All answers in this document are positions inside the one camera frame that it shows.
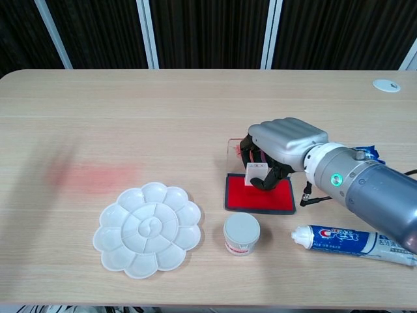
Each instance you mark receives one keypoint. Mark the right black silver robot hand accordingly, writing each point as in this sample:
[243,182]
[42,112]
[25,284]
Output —
[286,140]

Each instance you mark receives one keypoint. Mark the white red rectangular stamp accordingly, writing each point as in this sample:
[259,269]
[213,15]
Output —
[254,171]

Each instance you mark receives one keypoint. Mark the red ink pad clear lid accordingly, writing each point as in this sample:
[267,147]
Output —
[238,199]

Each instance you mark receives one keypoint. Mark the blue cookie packet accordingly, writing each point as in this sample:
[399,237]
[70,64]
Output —
[369,151]

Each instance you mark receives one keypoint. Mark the small jar grey lid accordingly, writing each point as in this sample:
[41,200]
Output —
[241,228]

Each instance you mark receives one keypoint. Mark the blue white toothpaste tube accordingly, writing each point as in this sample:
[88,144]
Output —
[332,238]

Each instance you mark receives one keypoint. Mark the white flower paint palette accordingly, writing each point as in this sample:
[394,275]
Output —
[146,228]

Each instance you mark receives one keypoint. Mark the black partition panel white frame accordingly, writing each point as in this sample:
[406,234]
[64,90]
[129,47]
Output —
[19,32]
[104,32]
[413,65]
[342,32]
[211,32]

